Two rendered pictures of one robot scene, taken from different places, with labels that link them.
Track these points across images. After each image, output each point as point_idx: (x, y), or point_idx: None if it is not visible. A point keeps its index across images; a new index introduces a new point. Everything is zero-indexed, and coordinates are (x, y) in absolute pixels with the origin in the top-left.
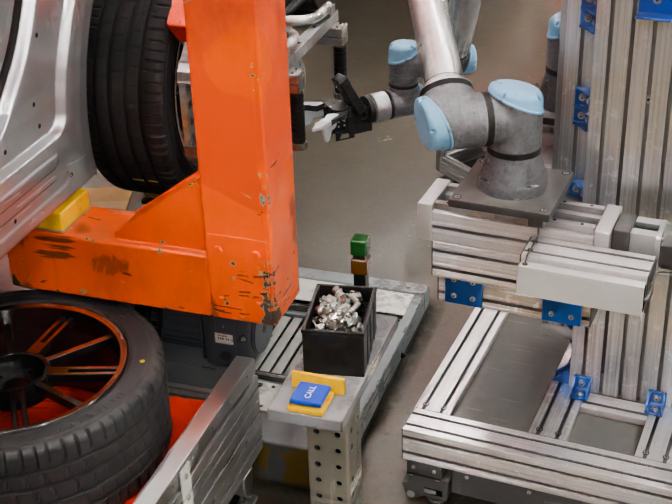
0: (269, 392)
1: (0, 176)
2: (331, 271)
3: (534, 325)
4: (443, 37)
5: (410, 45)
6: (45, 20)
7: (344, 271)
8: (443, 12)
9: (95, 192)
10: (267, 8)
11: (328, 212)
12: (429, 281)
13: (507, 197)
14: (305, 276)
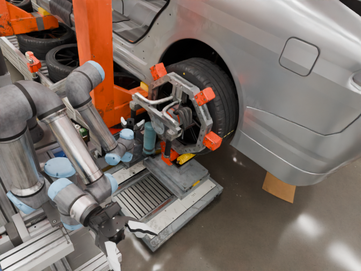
0: (128, 173)
1: (128, 52)
2: (197, 234)
3: (77, 237)
4: (53, 84)
5: (122, 132)
6: (152, 36)
7: (195, 239)
8: (59, 82)
9: (290, 191)
10: (80, 35)
11: (247, 259)
12: (170, 264)
13: None
14: (185, 212)
